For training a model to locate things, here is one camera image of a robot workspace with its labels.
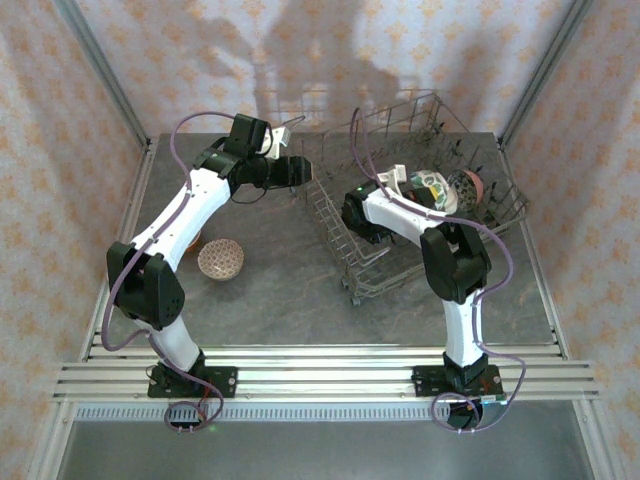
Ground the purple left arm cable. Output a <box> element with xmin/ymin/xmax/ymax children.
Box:
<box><xmin>99</xmin><ymin>110</ymin><xmax>230</xmax><ymax>435</ymax></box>

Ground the aluminium mounting rail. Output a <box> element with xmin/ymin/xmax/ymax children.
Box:
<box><xmin>52</xmin><ymin>343</ymin><xmax>601</xmax><ymax>404</ymax></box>

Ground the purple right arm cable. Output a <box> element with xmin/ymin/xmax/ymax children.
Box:
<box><xmin>349</xmin><ymin>107</ymin><xmax>529</xmax><ymax>435</ymax></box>

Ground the aluminium frame beam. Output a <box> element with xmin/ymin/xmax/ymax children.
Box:
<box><xmin>27</xmin><ymin>402</ymin><xmax>76</xmax><ymax>480</ymax></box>
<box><xmin>572</xmin><ymin>399</ymin><xmax>626</xmax><ymax>480</ymax></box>

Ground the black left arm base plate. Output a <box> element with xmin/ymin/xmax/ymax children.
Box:
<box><xmin>147</xmin><ymin>366</ymin><xmax>239</xmax><ymax>400</ymax></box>

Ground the aluminium frame post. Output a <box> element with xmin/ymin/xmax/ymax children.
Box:
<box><xmin>499</xmin><ymin>0</ymin><xmax>599</xmax><ymax>149</ymax></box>
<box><xmin>53</xmin><ymin>0</ymin><xmax>154</xmax><ymax>149</ymax></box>

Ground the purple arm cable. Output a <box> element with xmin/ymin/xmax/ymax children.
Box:
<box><xmin>349</xmin><ymin>107</ymin><xmax>529</xmax><ymax>435</ymax></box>
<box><xmin>99</xmin><ymin>110</ymin><xmax>230</xmax><ymax>435</ymax></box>

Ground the grey slotted cable duct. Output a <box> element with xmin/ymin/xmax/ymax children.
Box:
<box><xmin>72</xmin><ymin>403</ymin><xmax>451</xmax><ymax>422</ymax></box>

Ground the grey metal panel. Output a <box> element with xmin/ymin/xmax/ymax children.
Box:
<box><xmin>57</xmin><ymin>419</ymin><xmax>596</xmax><ymax>480</ymax></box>

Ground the green leaf patterned bowl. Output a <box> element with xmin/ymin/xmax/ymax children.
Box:
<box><xmin>410</xmin><ymin>168</ymin><xmax>460</xmax><ymax>215</ymax></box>

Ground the dark leaf patterned bowl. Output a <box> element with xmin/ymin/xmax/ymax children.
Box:
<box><xmin>446</xmin><ymin>168</ymin><xmax>485</xmax><ymax>214</ymax></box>

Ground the metal wire dish rack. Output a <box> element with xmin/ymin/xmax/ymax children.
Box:
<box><xmin>299</xmin><ymin>89</ymin><xmax>531</xmax><ymax>307</ymax></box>

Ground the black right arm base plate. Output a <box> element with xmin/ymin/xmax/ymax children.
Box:
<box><xmin>412</xmin><ymin>364</ymin><xmax>504</xmax><ymax>400</ymax></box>

